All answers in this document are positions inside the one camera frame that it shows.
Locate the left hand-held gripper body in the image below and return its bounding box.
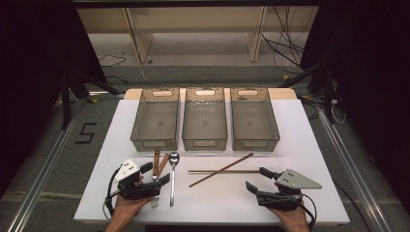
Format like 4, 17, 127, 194
113, 159, 162, 201

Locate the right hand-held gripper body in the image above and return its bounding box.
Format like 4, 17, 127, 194
255, 168, 323, 213

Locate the silver metal spoon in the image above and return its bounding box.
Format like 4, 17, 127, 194
168, 152, 181, 208

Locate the brown wooden chopstick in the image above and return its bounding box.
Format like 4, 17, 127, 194
188, 152, 254, 189
188, 169, 261, 175

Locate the transparent grey plastic bin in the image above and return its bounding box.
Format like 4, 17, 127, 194
181, 86, 229, 152
130, 87, 181, 153
229, 86, 280, 153

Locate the person's left hand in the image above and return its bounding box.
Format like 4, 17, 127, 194
109, 194, 153, 223

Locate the person's right hand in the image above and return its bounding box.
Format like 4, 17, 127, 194
268, 201, 311, 232

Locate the white table sheet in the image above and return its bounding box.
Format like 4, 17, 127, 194
73, 98, 351, 226

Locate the black metal stand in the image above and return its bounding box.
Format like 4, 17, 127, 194
279, 57, 337, 125
59, 69, 121, 130

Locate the black curtain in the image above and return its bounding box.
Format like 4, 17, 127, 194
0, 0, 108, 198
301, 0, 410, 214

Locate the light wooden shelf unit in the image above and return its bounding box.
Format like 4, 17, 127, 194
76, 6, 320, 64

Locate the right hand-held gripper black cable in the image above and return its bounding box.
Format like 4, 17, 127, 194
301, 192, 318, 231

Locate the silver metal floor rail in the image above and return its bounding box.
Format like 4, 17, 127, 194
6, 96, 89, 232
317, 109, 394, 232

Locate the white floor cable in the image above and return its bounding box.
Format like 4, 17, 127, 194
137, 62, 183, 89

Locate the thin black floor cable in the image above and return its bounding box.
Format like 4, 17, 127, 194
98, 53, 128, 68

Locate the bundle of black cables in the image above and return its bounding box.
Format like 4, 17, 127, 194
261, 6, 311, 75

